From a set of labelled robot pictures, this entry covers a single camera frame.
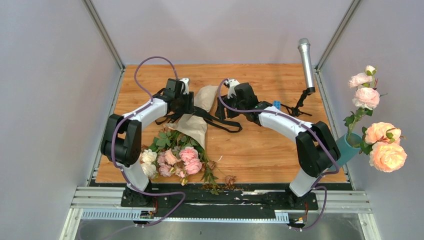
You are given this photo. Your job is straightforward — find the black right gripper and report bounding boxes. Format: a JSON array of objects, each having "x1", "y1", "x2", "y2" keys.
[{"x1": 215, "y1": 93, "x2": 247, "y2": 121}]

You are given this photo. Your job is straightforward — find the black ribbon strap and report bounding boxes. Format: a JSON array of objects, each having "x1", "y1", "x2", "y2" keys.
[{"x1": 154, "y1": 105, "x2": 243, "y2": 134}]

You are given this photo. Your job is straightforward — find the brown kraft wrapping paper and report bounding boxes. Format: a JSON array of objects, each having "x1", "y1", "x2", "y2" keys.
[{"x1": 166, "y1": 85, "x2": 218, "y2": 149}]

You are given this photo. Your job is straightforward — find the rose bouquet with green leaves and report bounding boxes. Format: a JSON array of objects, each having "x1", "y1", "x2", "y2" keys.
[{"x1": 138, "y1": 127, "x2": 223, "y2": 195}]

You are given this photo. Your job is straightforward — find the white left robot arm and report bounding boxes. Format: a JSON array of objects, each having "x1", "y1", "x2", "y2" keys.
[{"x1": 100, "y1": 78, "x2": 194, "y2": 207}]

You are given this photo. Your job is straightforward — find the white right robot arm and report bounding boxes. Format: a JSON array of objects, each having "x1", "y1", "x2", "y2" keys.
[{"x1": 216, "y1": 78, "x2": 341, "y2": 209}]

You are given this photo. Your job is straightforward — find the teal ceramic vase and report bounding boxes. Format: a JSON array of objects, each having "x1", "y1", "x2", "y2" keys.
[{"x1": 336, "y1": 132, "x2": 362, "y2": 172}]

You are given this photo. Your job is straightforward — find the peach roses in vase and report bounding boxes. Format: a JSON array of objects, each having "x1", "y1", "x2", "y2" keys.
[{"x1": 343, "y1": 65, "x2": 408, "y2": 173}]

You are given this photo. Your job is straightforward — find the blue toy brick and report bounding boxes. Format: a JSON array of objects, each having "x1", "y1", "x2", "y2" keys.
[{"x1": 272, "y1": 100, "x2": 282, "y2": 110}]

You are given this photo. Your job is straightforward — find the dried brown rose head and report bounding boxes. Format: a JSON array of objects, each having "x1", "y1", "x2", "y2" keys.
[{"x1": 224, "y1": 175, "x2": 236, "y2": 186}]

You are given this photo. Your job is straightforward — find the silver microphone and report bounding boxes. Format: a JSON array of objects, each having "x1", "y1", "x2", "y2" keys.
[{"x1": 297, "y1": 38, "x2": 316, "y2": 95}]

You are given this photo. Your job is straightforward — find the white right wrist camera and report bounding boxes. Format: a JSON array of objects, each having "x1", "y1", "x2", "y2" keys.
[{"x1": 224, "y1": 78, "x2": 240, "y2": 99}]

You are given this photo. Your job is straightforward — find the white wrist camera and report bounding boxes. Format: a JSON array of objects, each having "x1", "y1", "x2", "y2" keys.
[
  {"x1": 179, "y1": 77, "x2": 190, "y2": 95},
  {"x1": 224, "y1": 78, "x2": 240, "y2": 99}
]

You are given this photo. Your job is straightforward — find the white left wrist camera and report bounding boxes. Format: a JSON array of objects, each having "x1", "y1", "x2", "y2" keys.
[{"x1": 179, "y1": 77, "x2": 190, "y2": 95}]

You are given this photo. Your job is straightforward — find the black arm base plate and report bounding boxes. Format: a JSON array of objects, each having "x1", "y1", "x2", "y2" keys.
[{"x1": 120, "y1": 183, "x2": 319, "y2": 219}]

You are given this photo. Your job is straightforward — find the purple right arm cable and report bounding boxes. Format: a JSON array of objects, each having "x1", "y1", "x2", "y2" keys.
[{"x1": 217, "y1": 78, "x2": 341, "y2": 231}]

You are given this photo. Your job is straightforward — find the white slotted cable duct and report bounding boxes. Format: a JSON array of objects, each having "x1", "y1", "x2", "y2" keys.
[{"x1": 81, "y1": 208, "x2": 290, "y2": 224}]

